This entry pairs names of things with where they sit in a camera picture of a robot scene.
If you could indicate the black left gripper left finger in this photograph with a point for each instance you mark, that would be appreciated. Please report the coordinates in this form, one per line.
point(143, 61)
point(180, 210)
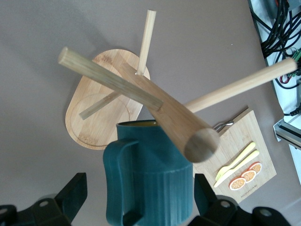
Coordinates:
point(58, 212)

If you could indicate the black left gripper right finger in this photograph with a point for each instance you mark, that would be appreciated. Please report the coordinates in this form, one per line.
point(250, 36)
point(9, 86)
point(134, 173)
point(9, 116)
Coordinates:
point(223, 214)

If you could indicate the dark teal ribbed cup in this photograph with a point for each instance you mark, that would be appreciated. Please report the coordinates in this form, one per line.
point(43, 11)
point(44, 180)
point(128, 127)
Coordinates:
point(152, 188)

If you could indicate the orange slice toy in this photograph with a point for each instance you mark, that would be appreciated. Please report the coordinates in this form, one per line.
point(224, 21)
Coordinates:
point(255, 167)
point(248, 176)
point(237, 183)

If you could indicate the yellow plastic knife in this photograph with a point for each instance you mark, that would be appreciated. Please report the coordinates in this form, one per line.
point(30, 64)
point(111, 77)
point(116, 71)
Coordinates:
point(240, 167)

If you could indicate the yellow plastic fork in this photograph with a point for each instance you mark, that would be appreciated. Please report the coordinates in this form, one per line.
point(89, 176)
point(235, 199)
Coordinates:
point(237, 159)

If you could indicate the bamboo cutting board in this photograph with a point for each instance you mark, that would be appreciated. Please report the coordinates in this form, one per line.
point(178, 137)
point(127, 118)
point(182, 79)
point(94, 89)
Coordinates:
point(254, 141)

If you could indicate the wooden mug tree stand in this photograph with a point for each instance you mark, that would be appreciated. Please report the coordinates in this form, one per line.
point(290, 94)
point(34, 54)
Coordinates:
point(164, 110)

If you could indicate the brown table cover sheet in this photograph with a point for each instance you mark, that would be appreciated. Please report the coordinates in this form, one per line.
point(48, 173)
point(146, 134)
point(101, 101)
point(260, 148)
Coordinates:
point(47, 47)

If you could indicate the green connector block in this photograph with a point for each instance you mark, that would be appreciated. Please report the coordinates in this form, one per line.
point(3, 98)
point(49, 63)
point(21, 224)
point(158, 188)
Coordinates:
point(296, 55)

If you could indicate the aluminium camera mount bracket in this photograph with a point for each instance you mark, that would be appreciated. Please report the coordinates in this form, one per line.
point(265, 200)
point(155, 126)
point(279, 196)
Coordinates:
point(287, 131)

